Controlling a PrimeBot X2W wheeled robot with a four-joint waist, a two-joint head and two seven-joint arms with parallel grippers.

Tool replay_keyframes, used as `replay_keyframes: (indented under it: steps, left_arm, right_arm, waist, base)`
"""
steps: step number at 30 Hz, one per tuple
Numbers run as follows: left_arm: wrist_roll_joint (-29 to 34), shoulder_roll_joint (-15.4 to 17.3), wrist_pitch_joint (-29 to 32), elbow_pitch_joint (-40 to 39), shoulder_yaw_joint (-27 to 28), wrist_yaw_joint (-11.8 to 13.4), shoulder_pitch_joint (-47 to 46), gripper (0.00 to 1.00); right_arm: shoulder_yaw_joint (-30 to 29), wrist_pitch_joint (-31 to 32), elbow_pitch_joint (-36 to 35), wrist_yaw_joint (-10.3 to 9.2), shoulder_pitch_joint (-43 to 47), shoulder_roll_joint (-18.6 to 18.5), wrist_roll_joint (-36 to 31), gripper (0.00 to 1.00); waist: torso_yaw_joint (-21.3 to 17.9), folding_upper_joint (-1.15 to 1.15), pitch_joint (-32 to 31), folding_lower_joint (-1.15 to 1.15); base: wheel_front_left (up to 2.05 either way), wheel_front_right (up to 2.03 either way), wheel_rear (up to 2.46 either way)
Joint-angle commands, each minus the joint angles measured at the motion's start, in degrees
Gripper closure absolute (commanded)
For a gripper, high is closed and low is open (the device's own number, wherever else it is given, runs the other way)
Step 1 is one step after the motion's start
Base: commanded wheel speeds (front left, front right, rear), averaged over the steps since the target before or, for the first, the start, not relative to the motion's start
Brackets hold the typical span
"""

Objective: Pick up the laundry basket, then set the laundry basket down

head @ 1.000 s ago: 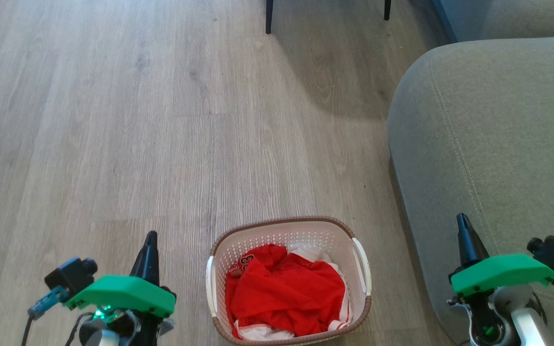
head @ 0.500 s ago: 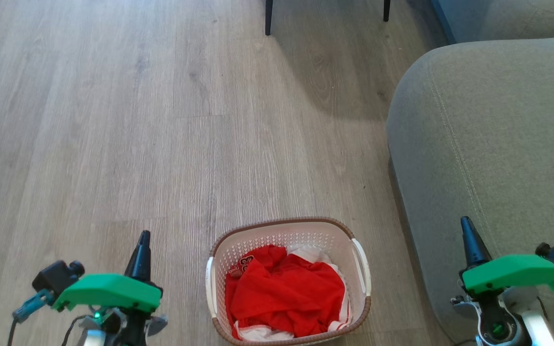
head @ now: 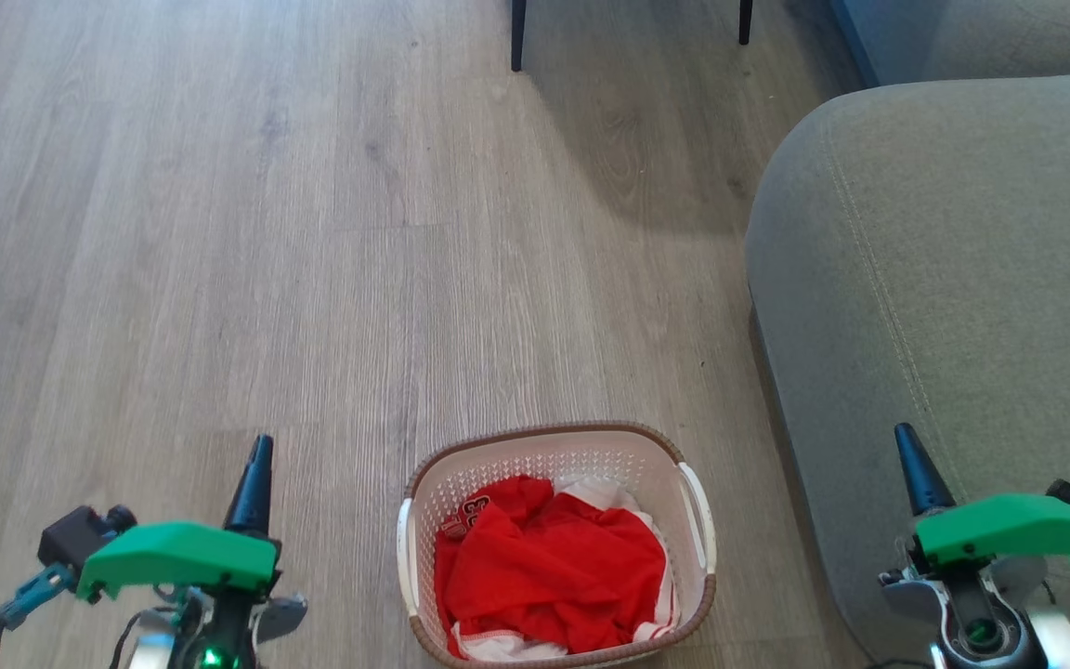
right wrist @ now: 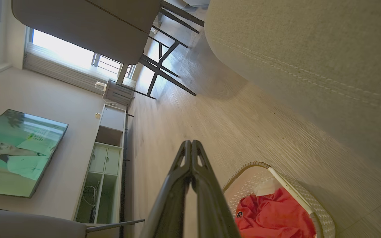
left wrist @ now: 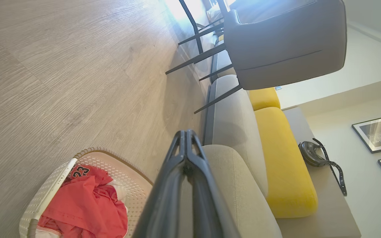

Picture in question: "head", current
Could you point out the green and grey right gripper body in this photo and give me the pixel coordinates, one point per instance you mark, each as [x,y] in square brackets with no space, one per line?
[1009,530]

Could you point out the green and grey left gripper body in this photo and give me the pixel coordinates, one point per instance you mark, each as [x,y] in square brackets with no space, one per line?
[173,557]

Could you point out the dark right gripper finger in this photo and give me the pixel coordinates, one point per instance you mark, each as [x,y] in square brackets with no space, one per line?
[920,474]

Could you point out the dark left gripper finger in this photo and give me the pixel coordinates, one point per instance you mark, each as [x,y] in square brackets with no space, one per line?
[253,492]

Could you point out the white plastic laundry basket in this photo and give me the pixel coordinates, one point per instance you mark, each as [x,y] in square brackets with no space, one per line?
[554,451]

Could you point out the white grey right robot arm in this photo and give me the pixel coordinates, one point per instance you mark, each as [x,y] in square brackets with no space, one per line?
[1063,641]

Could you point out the grey fabric sofa seat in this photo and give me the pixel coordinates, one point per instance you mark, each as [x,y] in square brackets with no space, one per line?
[944,260]

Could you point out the red jersey garment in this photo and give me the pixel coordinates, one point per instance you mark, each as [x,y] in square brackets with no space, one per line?
[554,567]

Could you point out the dark blue sofa side panel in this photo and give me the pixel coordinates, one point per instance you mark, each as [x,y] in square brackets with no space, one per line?
[855,37]

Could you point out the grey sofa back cushion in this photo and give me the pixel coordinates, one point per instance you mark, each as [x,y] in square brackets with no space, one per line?
[1009,37]

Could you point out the black chair leg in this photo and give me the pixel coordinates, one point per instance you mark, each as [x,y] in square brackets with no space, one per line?
[745,20]
[518,37]

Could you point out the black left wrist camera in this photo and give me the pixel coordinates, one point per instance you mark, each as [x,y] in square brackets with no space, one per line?
[75,537]

